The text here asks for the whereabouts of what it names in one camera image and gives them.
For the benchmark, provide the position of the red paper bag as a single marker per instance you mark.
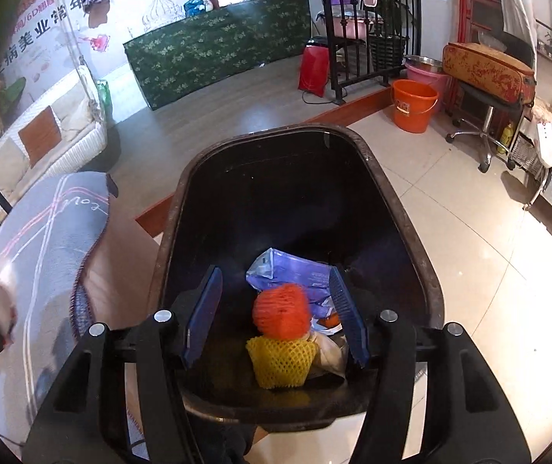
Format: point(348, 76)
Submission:
point(314, 70)

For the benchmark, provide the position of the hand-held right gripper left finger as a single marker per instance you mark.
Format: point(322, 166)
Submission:
point(206, 314)

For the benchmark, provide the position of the black swivel stool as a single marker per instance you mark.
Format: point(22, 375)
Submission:
point(479, 116)

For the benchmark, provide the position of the green patterned counter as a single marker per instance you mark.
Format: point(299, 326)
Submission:
point(218, 48)

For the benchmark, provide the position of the pink plastic basin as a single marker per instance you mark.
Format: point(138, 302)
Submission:
point(433, 82)

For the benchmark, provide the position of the blue-grey striped table cloth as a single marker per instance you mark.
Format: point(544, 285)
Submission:
point(39, 251)

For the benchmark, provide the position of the yellow bottle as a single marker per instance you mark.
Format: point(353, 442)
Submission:
point(506, 139)

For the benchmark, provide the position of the orange cushion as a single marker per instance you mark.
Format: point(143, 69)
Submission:
point(39, 133)

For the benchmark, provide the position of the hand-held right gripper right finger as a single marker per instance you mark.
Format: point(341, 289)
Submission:
point(348, 314)

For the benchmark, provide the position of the white wicker sofa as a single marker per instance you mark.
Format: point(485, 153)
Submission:
point(78, 135)

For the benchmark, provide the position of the orange plastic bucket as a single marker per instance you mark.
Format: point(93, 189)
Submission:
point(413, 109)

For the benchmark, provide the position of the orange patterned suitcase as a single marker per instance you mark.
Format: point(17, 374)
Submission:
point(486, 72)

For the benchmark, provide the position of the green bottle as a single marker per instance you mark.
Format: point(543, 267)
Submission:
point(104, 101)

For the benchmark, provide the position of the black metal rack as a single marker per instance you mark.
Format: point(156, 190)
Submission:
point(353, 58)

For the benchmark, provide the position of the yellow foam net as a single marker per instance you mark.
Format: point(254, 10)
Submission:
point(281, 362)

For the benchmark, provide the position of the purple plastic packet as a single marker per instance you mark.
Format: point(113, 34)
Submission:
point(285, 273)

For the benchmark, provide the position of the orange foam net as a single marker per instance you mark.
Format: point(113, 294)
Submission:
point(281, 312)

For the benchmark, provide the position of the white tissue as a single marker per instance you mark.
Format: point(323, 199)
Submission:
point(329, 355)

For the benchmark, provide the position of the metal basin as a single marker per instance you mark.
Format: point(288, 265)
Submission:
point(423, 63)

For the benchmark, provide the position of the blue bag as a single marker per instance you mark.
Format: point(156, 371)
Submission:
point(194, 7)

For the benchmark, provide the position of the black plastic trash bin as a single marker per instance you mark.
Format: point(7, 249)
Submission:
point(281, 193)

